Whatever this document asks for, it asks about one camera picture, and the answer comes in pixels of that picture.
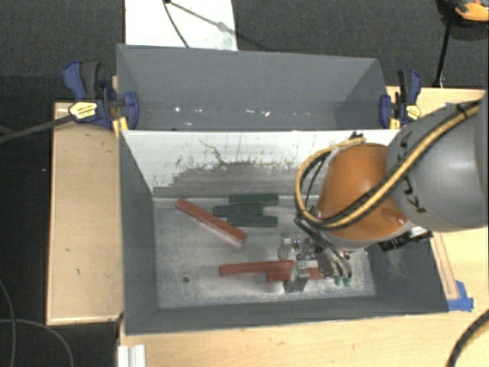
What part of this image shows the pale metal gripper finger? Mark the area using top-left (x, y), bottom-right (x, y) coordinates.
top-left (279, 235), bottom-right (305, 262)
top-left (285, 261), bottom-right (318, 294)

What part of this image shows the red-brown flat block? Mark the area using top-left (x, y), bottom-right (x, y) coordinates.
top-left (175, 198), bottom-right (248, 248)
top-left (218, 260), bottom-right (295, 278)
top-left (265, 268), bottom-right (325, 283)

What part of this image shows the dark green flat block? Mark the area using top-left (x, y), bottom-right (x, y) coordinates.
top-left (212, 203), bottom-right (265, 218)
top-left (226, 214), bottom-right (279, 229)

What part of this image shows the grey metal bin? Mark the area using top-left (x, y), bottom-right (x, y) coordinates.
top-left (115, 43), bottom-right (450, 336)

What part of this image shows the black cylinder on white bracket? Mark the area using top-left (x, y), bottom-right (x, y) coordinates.
top-left (377, 227), bottom-right (435, 254)

